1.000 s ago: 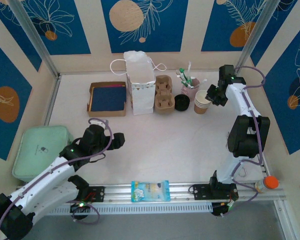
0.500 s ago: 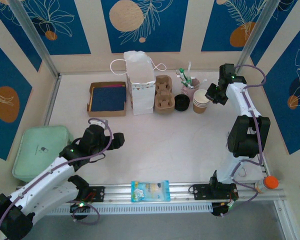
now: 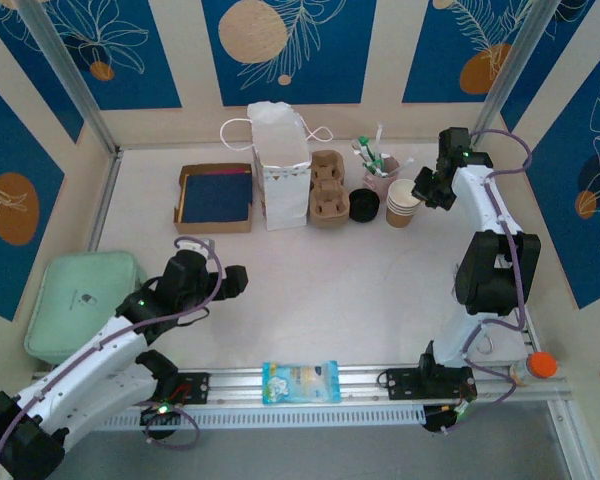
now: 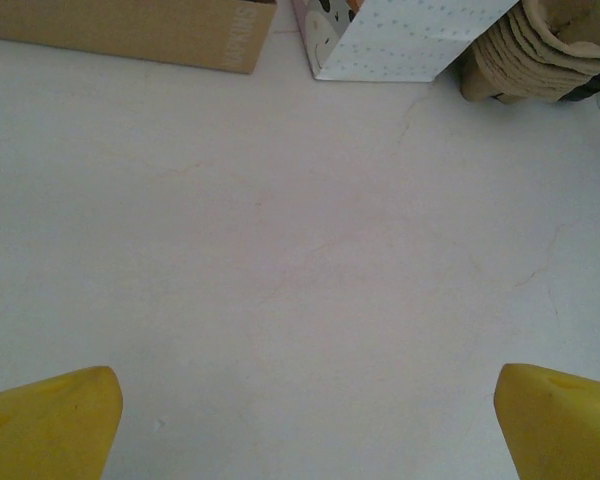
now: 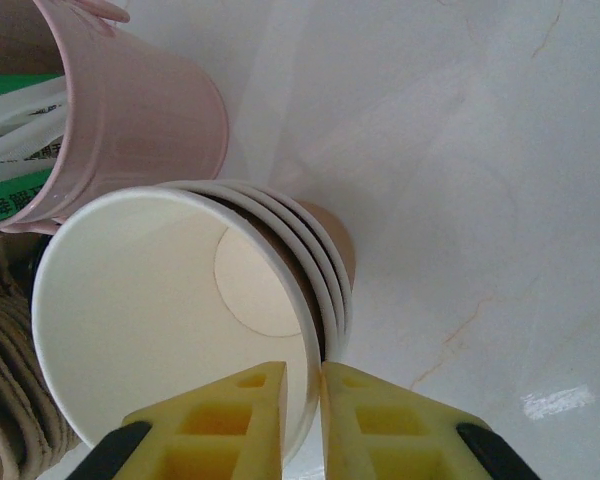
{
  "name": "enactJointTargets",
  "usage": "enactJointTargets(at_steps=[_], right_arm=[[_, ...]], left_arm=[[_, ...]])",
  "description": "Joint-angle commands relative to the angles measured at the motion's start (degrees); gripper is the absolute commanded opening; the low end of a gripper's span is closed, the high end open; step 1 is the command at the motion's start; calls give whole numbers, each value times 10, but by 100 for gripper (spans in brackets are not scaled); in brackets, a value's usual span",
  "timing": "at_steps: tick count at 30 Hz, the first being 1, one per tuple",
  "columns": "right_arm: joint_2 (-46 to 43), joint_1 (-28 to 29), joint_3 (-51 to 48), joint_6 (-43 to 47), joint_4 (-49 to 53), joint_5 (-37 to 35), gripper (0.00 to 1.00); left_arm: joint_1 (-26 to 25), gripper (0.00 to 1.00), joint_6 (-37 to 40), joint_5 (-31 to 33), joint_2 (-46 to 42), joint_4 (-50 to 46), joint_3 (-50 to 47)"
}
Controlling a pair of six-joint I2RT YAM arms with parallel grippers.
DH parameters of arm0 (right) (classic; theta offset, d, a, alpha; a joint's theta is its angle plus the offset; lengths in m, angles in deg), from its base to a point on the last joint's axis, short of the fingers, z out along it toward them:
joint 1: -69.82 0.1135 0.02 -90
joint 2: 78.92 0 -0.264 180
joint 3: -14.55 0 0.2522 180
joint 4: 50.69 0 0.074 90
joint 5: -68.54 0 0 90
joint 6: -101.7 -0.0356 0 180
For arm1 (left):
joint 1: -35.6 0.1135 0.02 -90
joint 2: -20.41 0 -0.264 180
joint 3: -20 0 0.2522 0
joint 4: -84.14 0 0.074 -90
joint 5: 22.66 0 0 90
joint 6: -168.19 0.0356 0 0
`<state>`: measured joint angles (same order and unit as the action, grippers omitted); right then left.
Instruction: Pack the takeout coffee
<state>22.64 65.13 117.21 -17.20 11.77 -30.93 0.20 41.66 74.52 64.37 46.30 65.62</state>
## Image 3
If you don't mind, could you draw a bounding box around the stack of brown paper cups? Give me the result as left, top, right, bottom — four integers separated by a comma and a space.
384, 178, 424, 230

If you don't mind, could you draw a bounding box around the dark blue napkin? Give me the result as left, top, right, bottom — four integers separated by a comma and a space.
182, 172, 254, 224

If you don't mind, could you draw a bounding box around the white paper takeout bag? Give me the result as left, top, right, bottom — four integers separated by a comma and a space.
219, 101, 334, 232

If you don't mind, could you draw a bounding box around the pink straw holder cup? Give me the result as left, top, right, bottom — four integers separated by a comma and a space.
362, 155, 402, 199

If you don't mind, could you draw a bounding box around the stack of black lids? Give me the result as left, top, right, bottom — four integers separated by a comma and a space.
349, 188, 382, 224

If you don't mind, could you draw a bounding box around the brown cardboard napkin box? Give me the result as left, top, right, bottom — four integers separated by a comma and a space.
173, 162, 255, 235

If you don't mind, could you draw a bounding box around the stack of pulp cup carriers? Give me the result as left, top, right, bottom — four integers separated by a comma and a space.
308, 150, 352, 232

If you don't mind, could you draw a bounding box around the mint green zip case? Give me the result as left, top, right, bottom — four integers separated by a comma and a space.
23, 249, 150, 366

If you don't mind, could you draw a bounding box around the blue wet wipes packet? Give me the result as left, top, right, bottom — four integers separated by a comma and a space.
261, 359, 342, 406

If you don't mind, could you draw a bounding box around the orange capped bottle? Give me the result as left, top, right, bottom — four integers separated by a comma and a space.
511, 351, 560, 389

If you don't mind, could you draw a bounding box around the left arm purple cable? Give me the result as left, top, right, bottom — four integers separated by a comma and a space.
0, 236, 226, 479

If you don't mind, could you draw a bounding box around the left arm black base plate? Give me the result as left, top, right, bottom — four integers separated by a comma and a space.
172, 370, 212, 405

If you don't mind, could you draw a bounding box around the aluminium frame post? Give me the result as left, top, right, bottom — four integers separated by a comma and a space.
472, 0, 564, 146
17, 0, 124, 156

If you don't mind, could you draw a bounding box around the white slotted cable duct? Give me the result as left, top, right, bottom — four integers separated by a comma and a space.
99, 403, 426, 432

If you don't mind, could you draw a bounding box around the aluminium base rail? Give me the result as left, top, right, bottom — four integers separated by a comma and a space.
29, 363, 574, 401

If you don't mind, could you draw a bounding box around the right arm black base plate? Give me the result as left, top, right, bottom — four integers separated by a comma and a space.
383, 366, 477, 402

